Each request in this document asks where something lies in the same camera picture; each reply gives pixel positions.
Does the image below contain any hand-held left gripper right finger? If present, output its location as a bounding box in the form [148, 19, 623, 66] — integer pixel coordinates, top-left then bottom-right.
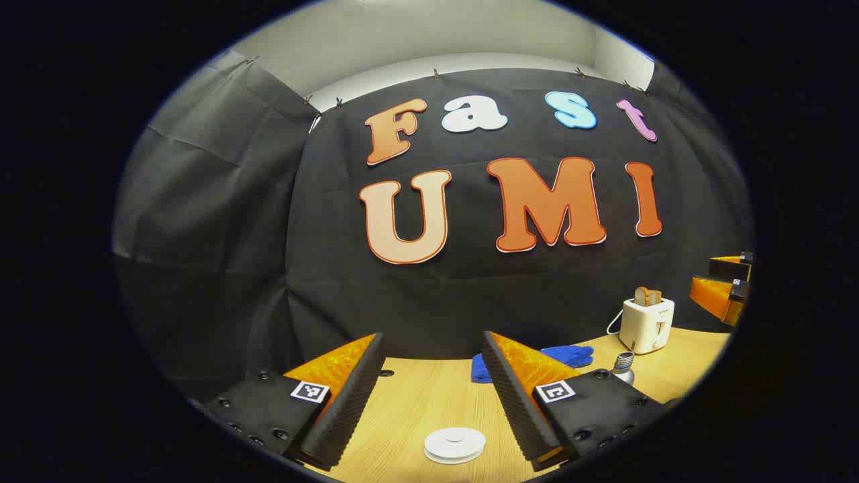
[481, 330, 672, 472]

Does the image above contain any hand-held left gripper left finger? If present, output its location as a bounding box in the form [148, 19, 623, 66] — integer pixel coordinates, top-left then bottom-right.
[201, 331, 388, 472]

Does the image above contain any white teacup lid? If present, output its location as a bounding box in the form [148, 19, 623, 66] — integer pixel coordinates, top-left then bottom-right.
[424, 427, 487, 458]

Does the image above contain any silver water bottle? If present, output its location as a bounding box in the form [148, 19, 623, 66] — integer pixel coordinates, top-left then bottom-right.
[609, 352, 636, 386]

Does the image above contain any blue towel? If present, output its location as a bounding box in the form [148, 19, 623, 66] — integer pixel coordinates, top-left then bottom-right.
[471, 345, 595, 384]

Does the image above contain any white toaster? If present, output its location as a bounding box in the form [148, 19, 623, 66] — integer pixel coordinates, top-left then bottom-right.
[619, 297, 676, 355]

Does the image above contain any black backdrop cloth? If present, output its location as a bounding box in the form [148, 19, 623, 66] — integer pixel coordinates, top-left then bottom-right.
[113, 48, 754, 403]

